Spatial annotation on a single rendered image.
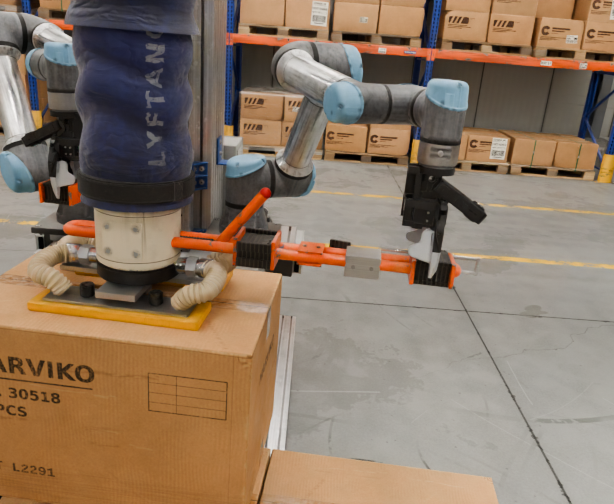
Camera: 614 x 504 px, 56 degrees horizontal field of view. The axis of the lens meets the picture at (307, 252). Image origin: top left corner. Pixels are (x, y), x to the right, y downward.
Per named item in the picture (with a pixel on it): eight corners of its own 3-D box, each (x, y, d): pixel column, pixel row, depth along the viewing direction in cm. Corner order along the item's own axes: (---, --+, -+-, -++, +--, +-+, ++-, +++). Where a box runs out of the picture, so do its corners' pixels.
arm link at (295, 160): (255, 176, 184) (304, 29, 141) (298, 175, 189) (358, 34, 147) (264, 206, 178) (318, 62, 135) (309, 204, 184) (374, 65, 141)
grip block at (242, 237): (231, 267, 115) (232, 239, 113) (241, 251, 124) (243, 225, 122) (273, 272, 114) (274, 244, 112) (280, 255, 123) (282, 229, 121)
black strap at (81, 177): (55, 197, 107) (53, 176, 106) (109, 172, 129) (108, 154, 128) (174, 210, 105) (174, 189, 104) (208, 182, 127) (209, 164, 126)
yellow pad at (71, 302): (26, 311, 112) (24, 287, 111) (53, 290, 122) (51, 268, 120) (197, 332, 110) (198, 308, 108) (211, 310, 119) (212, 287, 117)
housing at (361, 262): (343, 277, 115) (345, 255, 113) (344, 264, 121) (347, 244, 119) (378, 281, 114) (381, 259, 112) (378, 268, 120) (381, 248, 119)
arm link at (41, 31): (50, 50, 185) (122, 92, 156) (14, 49, 178) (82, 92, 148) (50, 12, 180) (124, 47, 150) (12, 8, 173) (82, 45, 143)
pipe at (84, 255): (30, 290, 113) (28, 262, 111) (90, 248, 136) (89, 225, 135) (201, 310, 110) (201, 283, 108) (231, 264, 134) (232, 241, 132)
